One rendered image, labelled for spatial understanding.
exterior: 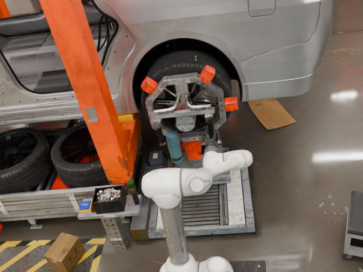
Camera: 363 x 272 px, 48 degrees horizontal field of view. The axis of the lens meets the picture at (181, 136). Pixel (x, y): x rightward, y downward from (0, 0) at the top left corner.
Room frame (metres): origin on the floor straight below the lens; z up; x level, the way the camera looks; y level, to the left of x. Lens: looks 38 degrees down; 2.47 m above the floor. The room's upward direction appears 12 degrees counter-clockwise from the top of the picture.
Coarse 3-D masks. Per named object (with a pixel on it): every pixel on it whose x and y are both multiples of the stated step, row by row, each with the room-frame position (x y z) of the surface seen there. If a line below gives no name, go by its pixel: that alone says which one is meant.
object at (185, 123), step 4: (180, 104) 2.35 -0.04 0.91; (184, 104) 2.33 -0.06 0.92; (180, 108) 2.30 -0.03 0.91; (184, 108) 2.28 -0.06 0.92; (188, 108) 2.28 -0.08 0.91; (184, 116) 2.20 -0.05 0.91; (188, 116) 2.20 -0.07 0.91; (192, 116) 2.22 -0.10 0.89; (176, 120) 2.22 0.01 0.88; (180, 120) 2.20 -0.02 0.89; (184, 120) 2.20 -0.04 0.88; (188, 120) 2.19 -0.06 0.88; (192, 120) 2.19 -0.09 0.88; (176, 124) 2.21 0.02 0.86; (180, 124) 2.20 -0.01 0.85; (184, 124) 2.20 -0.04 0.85; (188, 124) 2.19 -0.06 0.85; (192, 124) 2.19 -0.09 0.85; (180, 128) 2.20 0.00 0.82; (184, 128) 2.20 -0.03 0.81; (188, 128) 2.19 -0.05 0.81; (192, 128) 2.19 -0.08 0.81
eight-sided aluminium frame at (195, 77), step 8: (192, 72) 2.38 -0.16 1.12; (160, 80) 2.42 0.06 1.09; (168, 80) 2.35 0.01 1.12; (176, 80) 2.34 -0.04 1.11; (184, 80) 2.35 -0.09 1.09; (192, 80) 2.32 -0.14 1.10; (200, 80) 2.32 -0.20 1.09; (160, 88) 2.36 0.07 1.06; (208, 88) 2.31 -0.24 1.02; (216, 88) 2.34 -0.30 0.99; (152, 96) 2.38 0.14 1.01; (152, 104) 2.42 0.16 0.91; (152, 112) 2.38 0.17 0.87; (224, 112) 2.29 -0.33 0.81; (152, 120) 2.38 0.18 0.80; (216, 120) 2.35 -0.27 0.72; (224, 120) 2.29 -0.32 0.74; (168, 128) 2.41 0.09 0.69; (216, 128) 2.31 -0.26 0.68; (184, 136) 2.37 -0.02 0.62; (192, 136) 2.35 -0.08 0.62; (200, 136) 2.33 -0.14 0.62
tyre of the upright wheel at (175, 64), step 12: (156, 60) 2.67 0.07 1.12; (168, 60) 2.54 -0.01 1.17; (180, 60) 2.48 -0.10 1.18; (192, 60) 2.47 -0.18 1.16; (204, 60) 2.49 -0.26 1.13; (216, 60) 2.56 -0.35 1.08; (156, 72) 2.46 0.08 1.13; (168, 72) 2.44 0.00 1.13; (180, 72) 2.42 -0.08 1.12; (216, 72) 2.40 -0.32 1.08; (216, 84) 2.38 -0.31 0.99; (228, 84) 2.41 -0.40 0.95; (144, 96) 2.47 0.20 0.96; (228, 96) 2.37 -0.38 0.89; (144, 108) 2.47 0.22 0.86; (180, 132) 2.44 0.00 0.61
